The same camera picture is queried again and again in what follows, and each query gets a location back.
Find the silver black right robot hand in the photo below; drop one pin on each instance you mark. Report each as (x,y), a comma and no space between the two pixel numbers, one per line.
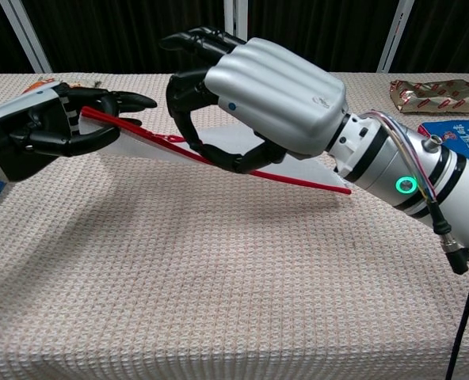
(278,95)

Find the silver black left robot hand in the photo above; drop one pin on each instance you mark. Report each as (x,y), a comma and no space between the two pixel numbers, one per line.
(28,130)

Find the white mesh zipper pouch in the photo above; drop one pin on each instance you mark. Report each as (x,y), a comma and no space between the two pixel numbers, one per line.
(306,172)

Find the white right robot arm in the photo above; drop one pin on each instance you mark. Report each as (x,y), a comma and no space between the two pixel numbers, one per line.
(456,206)

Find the red blue snack pack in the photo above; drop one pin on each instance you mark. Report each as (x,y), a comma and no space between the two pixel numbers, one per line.
(460,136)

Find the orange snack packet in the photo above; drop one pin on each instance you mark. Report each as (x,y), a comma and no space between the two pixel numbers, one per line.
(40,82)

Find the black pleated curtain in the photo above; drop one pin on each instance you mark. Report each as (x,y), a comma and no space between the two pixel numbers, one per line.
(100,35)

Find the gold brown snack packet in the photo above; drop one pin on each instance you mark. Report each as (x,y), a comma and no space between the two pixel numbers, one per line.
(432,97)

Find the beige waffle tablecloth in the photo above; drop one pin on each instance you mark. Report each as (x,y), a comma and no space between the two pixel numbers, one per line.
(218,277)

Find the white frame post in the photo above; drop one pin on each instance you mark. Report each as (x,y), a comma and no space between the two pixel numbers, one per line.
(240,20)
(395,37)
(26,37)

